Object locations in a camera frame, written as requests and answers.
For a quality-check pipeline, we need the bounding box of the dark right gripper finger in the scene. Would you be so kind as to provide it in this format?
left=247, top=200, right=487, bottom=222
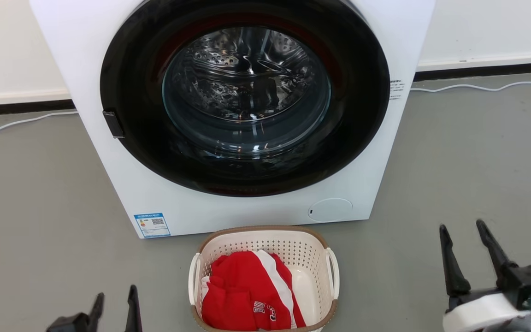
left=439, top=225, right=472, bottom=297
left=476, top=219, right=519, bottom=278

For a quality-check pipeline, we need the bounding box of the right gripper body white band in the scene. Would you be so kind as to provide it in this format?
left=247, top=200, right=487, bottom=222
left=442, top=265, right=531, bottom=332

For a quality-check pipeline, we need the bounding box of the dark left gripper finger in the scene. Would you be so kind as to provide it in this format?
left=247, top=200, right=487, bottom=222
left=88, top=293, right=105, bottom=332
left=125, top=285, right=143, bottom=332

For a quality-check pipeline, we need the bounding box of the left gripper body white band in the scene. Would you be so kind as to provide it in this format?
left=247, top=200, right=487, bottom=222
left=47, top=313, right=92, bottom=332

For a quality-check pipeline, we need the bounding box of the cream perforated laundry basket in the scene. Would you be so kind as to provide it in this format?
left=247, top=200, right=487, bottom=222
left=188, top=225, right=340, bottom=332

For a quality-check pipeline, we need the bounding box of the blue energy label sticker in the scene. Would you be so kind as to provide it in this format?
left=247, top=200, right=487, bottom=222
left=133, top=213, right=171, bottom=238

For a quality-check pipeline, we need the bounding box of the red and white garment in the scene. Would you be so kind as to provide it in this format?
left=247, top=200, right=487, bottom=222
left=201, top=250, right=307, bottom=332

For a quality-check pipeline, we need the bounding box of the round white filter cover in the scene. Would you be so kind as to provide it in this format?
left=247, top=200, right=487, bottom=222
left=308, top=198, right=354, bottom=223

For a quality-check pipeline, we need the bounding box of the black round washer door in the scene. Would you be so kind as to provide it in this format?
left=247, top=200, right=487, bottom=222
left=100, top=0, right=391, bottom=197

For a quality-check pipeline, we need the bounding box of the small text sticker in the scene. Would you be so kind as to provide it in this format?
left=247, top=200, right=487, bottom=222
left=389, top=79, right=406, bottom=101

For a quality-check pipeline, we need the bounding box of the steel washer drum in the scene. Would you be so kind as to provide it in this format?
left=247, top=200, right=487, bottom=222
left=162, top=26, right=332, bottom=155

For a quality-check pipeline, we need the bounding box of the white front-load washing machine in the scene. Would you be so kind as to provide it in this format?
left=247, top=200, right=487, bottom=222
left=29, top=0, right=437, bottom=239

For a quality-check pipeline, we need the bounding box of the black door latch handle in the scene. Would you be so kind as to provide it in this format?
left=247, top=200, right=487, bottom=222
left=102, top=110, right=125, bottom=139

